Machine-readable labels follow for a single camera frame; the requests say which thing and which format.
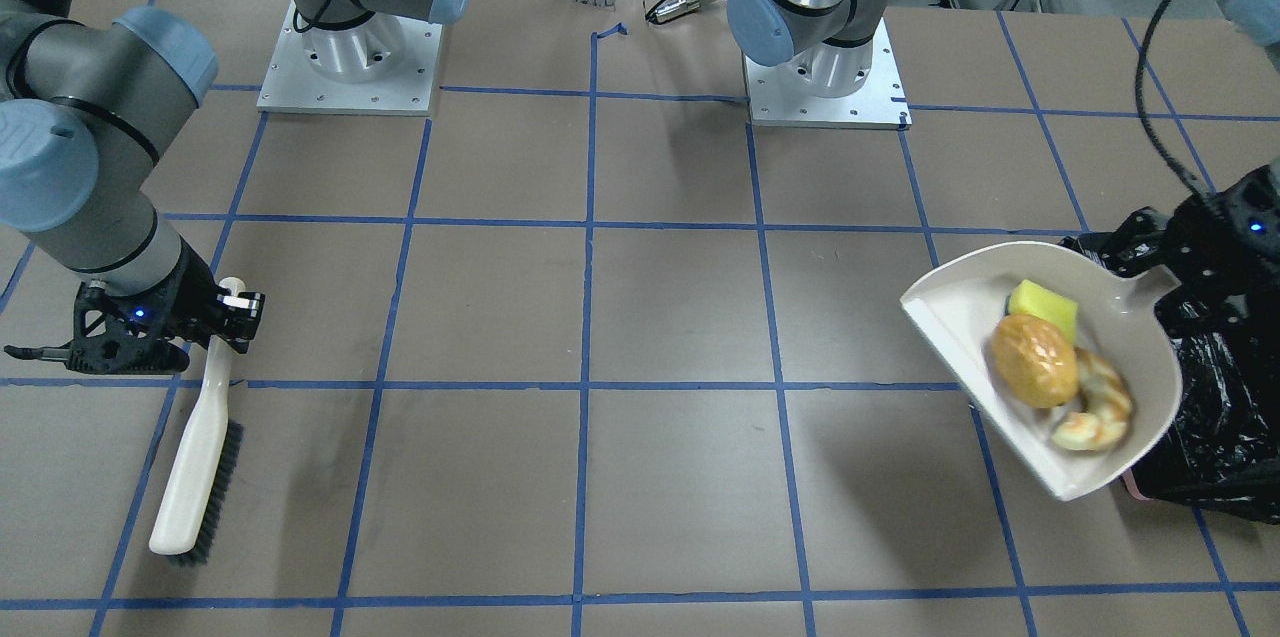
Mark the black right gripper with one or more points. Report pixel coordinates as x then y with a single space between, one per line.
190 298

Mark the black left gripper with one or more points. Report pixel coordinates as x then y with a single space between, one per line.
1213 254

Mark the yellow green sponge piece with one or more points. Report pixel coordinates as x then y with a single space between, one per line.
1030 298

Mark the toy yellow potato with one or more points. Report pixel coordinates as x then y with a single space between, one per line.
1035 361

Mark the toy croissant bread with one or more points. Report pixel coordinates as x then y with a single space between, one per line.
1107 407

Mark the beige plastic dustpan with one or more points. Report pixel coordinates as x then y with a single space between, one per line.
956 308

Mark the white hand brush black bristles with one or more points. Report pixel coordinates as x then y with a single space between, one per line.
190 511

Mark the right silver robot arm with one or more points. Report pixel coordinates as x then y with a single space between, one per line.
87 114

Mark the pink bin with black bag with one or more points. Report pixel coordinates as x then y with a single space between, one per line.
1221 451

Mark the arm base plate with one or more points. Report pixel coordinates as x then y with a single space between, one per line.
387 67
831 87

